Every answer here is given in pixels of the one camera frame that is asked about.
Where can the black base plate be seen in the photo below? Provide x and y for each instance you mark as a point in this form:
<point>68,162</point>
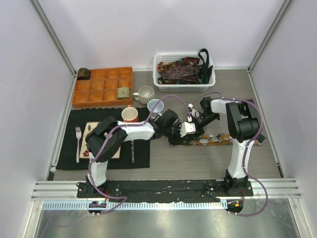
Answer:
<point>162,191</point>

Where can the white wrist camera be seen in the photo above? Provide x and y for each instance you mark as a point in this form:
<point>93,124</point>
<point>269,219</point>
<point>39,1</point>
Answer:
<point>187,127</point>
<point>193,112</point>

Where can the silver fork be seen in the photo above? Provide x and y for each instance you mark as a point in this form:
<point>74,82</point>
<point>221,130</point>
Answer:
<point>78,136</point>

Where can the frosted blue footed cup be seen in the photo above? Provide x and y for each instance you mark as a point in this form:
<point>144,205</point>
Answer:
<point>156,107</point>

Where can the multicolour patterned tie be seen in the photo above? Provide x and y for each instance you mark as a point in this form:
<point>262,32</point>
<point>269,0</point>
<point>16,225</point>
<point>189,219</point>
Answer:
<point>161,67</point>

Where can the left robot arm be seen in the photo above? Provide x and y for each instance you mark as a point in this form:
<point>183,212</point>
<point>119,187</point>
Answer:
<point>104,141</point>

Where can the dark red patterned tie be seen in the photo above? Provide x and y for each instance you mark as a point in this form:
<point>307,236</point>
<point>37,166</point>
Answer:
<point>190,61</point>

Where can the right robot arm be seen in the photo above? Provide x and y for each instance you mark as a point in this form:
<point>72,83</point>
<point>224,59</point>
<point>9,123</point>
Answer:
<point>245,123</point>

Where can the dark green tie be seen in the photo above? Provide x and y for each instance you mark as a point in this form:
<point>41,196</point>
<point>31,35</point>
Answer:
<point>206,70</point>

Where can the dark rolled tie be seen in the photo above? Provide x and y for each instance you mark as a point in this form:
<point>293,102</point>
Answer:
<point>83,74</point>

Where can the orange wooden divided tray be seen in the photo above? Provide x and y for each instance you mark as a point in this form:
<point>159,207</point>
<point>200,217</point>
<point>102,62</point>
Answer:
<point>101,89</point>

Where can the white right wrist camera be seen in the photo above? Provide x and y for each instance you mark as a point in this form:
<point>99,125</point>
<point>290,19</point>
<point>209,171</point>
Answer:
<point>193,112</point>

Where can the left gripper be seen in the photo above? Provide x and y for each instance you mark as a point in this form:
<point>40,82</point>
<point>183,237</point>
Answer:
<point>178,140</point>

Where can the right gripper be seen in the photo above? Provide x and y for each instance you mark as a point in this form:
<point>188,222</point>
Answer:
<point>199,130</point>

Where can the white slotted cable duct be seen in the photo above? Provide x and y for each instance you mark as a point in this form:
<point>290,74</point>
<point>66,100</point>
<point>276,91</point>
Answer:
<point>96,206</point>

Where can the orange ceramic mug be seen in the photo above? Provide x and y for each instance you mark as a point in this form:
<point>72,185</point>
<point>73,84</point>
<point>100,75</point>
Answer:
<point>130,114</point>

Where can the aluminium frame rail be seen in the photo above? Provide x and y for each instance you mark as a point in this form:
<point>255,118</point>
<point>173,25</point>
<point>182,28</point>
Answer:
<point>59,190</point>

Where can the patterned handle knife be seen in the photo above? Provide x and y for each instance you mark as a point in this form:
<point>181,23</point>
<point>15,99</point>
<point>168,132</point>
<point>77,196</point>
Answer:
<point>132,152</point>

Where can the white plastic basket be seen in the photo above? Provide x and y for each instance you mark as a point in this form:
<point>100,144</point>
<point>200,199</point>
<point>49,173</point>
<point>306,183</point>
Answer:
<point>174,57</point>

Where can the black scalloped placemat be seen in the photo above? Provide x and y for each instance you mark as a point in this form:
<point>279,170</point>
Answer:
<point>67,157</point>

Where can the grey ribbed ceramic mug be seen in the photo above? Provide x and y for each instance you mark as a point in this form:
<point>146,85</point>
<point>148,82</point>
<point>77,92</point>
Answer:
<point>144,95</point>

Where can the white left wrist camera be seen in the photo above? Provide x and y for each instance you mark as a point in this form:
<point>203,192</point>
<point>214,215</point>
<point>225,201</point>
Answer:
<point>187,127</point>

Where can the dark paisley tie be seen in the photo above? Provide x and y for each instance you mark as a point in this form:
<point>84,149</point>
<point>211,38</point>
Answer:
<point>180,74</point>

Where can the orange grey floral tie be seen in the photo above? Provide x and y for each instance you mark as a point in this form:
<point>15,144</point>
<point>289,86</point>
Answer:
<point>211,140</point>

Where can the green floral rolled tie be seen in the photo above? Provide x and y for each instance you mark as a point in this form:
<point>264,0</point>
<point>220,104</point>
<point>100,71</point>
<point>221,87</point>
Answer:
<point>123,93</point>

